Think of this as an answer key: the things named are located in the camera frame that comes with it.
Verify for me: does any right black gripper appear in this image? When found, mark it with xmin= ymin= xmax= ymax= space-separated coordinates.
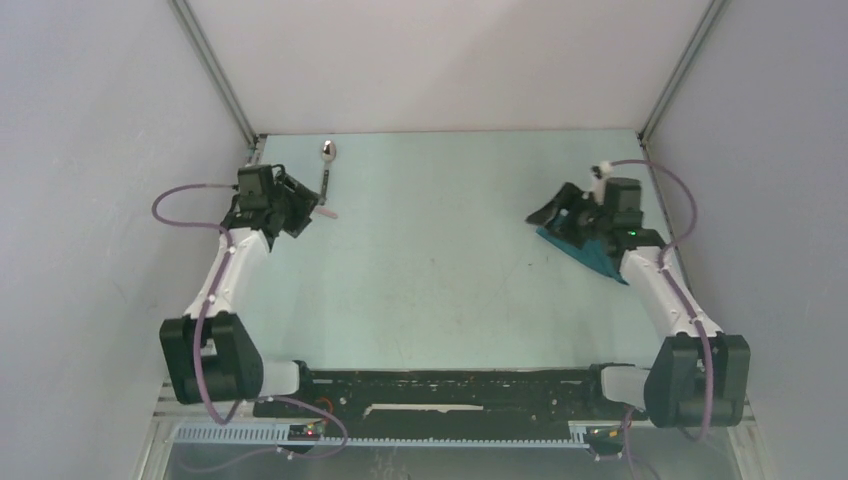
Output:
xmin=526 ymin=182 xmax=612 ymax=251

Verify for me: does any silver knife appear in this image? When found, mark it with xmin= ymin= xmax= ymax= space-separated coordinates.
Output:
xmin=314 ymin=206 xmax=338 ymax=219

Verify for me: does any teal cloth napkin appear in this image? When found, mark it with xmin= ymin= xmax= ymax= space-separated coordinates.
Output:
xmin=536 ymin=226 xmax=627 ymax=285

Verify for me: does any silver spoon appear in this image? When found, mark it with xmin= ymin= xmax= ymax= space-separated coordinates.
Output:
xmin=320 ymin=140 xmax=337 ymax=205

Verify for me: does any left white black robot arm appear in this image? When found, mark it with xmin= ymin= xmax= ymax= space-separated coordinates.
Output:
xmin=159 ymin=164 xmax=320 ymax=405

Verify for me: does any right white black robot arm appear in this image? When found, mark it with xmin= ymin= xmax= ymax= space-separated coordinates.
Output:
xmin=525 ymin=177 xmax=751 ymax=429

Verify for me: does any grey slotted cable duct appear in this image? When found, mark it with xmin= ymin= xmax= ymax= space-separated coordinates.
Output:
xmin=173 ymin=423 xmax=589 ymax=449

